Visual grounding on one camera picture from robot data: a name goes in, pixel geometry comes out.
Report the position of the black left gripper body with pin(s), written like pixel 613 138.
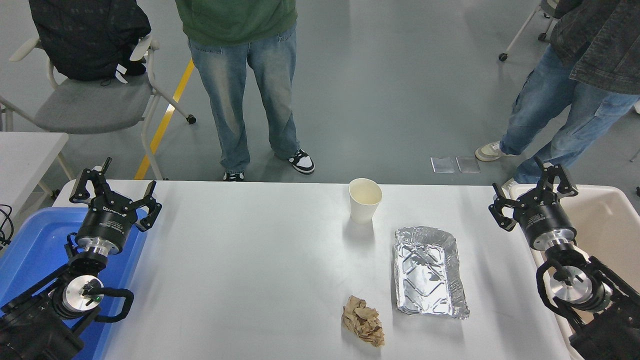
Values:
pixel 107 222

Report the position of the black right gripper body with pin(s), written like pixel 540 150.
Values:
pixel 545 217

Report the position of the silver foil tray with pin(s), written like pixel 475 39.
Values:
pixel 425 270

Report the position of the white paper cup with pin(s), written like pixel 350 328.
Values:
pixel 362 207

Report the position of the tan paper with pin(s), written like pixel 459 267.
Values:
pixel 362 320

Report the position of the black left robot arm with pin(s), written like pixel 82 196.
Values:
pixel 30 325

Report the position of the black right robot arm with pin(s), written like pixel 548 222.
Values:
pixel 607 332

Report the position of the metal floor plate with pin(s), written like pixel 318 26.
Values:
pixel 468 164
pixel 442 164

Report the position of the large pale plastic bin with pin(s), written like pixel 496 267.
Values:
pixel 610 220

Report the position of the blue plastic tray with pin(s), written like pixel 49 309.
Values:
pixel 40 245

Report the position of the small white side table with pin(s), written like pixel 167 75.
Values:
pixel 25 160

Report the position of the person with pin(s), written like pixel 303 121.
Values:
pixel 590 50
pixel 230 75

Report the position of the white-legged wheeled chair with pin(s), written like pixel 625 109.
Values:
pixel 520 32

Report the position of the black quilted jacket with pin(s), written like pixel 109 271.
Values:
pixel 85 35

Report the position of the grey padded chair white frame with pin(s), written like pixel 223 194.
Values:
pixel 90 105

